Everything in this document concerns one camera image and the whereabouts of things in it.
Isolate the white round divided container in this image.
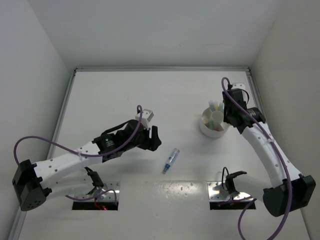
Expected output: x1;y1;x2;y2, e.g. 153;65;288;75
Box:
199;107;230;139

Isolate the blue highlighter pen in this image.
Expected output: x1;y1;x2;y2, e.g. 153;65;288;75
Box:
208;100;216;112

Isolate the clear glue stick blue cap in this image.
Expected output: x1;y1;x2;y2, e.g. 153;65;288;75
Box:
162;148;180;174

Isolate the pink eraser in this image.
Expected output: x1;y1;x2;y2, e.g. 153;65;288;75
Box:
213;124;224;132

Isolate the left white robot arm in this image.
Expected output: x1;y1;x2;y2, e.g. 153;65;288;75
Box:
12;119;162;212

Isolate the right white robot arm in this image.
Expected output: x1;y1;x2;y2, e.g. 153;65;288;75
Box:
222;85;316;217

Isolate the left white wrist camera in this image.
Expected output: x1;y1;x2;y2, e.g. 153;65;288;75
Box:
141;109;154;125

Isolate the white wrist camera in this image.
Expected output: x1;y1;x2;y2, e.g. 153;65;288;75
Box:
231;83;246;91
141;109;154;125

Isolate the aluminium frame rail right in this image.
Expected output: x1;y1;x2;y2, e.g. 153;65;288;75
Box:
246;69;278;156

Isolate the aluminium frame rail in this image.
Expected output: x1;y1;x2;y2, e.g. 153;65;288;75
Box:
52;68;78;143
246;69;278;156
74;66;250;72

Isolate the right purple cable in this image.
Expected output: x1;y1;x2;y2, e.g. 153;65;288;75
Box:
221;77;293;240

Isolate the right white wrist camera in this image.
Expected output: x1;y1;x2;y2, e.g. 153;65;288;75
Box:
231;83;246;91

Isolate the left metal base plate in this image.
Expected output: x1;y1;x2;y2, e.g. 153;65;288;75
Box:
72;181;120;203

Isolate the metal base plate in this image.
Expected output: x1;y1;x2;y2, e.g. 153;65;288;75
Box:
72;181;120;203
207;181;253;203

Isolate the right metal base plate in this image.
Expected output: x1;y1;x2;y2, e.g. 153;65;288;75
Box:
207;181;253;203

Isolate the aluminium frame rail left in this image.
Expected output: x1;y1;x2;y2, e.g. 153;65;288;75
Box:
52;68;78;143

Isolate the aluminium frame rail back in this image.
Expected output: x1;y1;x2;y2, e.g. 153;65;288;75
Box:
74;66;250;72

